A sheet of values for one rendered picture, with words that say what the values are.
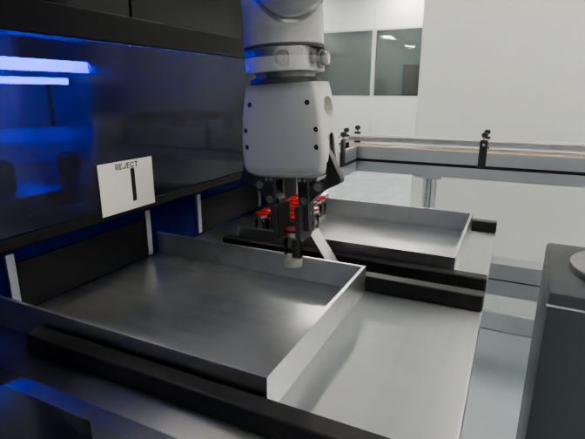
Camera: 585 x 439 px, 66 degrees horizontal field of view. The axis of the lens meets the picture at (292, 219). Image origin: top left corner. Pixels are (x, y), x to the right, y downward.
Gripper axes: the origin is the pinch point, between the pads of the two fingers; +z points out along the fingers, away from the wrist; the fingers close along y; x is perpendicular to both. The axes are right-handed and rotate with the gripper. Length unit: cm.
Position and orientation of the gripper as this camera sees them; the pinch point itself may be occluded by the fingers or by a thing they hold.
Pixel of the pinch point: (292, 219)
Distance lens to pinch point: 52.2
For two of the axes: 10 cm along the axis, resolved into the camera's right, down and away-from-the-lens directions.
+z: 0.5, 9.7, 2.5
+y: -9.0, -0.7, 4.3
